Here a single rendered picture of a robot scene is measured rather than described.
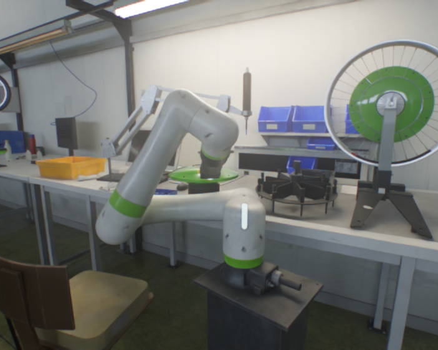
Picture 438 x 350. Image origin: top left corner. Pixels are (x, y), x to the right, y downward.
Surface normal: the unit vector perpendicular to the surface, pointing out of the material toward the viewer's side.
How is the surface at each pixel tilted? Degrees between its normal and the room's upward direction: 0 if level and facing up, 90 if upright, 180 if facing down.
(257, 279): 81
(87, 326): 0
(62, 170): 94
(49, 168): 94
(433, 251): 90
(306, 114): 90
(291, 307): 0
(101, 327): 0
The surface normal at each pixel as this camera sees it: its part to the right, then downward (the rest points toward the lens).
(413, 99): -0.26, 0.14
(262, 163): -0.49, 0.16
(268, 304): 0.00, -0.98
